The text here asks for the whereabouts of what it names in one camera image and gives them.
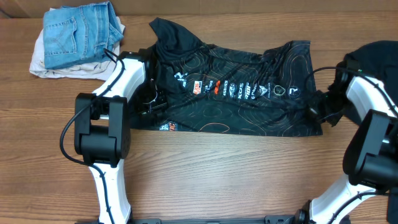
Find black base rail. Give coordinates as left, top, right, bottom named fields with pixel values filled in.
left=74, top=214, right=299, bottom=224

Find folded blue denim jeans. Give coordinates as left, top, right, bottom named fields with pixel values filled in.
left=43, top=1, right=123, bottom=70

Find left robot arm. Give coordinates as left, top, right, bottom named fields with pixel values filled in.
left=74, top=49, right=167, bottom=223

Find black garment pile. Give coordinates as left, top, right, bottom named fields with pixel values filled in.
left=328, top=40, right=397, bottom=124

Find black patterned sports jersey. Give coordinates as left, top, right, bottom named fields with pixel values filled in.
left=130, top=18, right=322, bottom=137

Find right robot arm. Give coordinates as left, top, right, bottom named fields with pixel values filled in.
left=288, top=60, right=397, bottom=223

